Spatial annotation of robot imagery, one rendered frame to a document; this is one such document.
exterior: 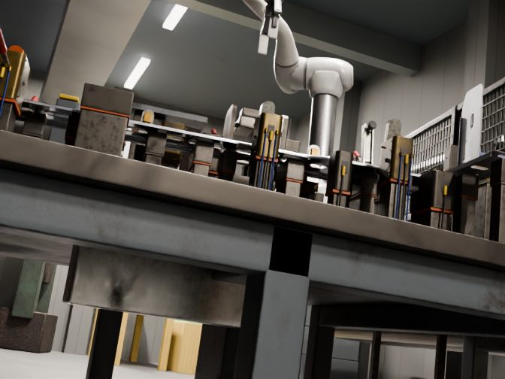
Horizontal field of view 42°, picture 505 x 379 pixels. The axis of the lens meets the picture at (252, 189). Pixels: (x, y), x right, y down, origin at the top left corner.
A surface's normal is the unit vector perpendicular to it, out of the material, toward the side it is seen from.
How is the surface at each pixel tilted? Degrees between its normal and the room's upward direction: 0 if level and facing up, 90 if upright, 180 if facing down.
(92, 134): 90
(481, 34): 90
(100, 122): 90
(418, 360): 90
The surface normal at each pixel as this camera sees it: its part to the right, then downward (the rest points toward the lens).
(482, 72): -0.92, -0.21
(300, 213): 0.37, -0.16
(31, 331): 0.10, -0.22
